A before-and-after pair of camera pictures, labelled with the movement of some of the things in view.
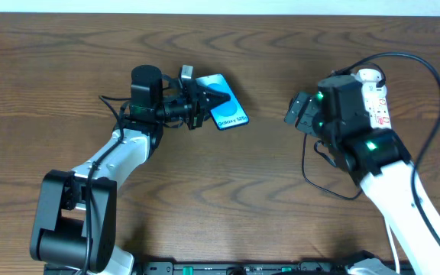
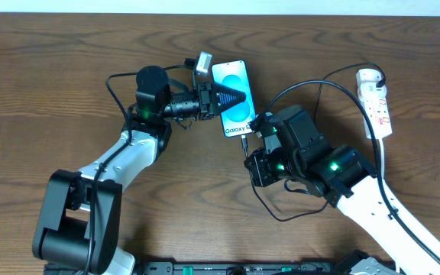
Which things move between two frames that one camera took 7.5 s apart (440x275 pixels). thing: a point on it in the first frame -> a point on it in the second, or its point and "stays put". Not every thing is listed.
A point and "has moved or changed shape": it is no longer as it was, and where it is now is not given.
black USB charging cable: x=344 y=197 -> x=266 y=207
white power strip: x=375 y=98 stays put
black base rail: x=247 y=268 stays put
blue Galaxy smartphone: x=230 y=114 has moved or changed shape
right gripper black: x=302 y=114 -> x=256 y=168
